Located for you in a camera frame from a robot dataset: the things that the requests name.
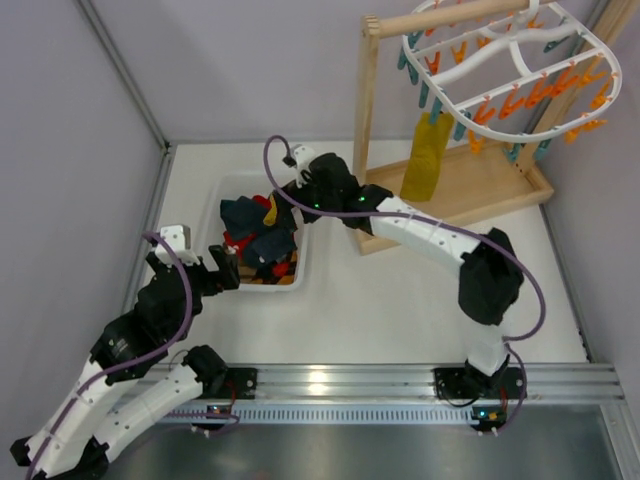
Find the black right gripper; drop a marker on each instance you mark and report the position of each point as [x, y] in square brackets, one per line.
[295, 198]

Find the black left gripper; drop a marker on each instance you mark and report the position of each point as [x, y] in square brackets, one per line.
[206, 275]

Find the dark navy sock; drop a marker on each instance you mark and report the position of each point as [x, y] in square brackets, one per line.
[271, 246]

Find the dark teal Santa sock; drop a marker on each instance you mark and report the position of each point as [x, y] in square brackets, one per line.
[242, 217]

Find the mustard yellow sock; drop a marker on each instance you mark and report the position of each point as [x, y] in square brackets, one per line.
[424, 166]

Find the white oval clip hanger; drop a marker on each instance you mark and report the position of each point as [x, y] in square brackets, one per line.
[518, 78]

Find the red sock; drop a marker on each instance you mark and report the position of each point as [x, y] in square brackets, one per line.
[237, 246]
[264, 202]

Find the yellow reindeer sock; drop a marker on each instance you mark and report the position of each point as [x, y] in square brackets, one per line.
[271, 217]

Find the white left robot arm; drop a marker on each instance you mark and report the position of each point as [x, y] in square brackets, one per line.
[92, 427]

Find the brown patterned socks in bin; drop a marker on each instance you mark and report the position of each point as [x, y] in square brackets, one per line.
[282, 273]

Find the wooden hanger rack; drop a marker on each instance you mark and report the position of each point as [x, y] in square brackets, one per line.
[475, 183]

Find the clear plastic bin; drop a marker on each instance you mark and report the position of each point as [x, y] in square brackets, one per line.
[211, 230]

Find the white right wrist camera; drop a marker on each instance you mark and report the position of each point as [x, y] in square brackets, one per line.
[299, 158]

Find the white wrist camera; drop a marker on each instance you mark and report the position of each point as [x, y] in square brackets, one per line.
[299, 158]
[178, 238]

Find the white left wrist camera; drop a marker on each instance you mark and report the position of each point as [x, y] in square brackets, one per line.
[178, 238]

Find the perforated white cable duct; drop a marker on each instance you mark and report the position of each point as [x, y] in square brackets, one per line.
[323, 413]

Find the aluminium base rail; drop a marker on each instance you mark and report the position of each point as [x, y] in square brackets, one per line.
[569, 383]

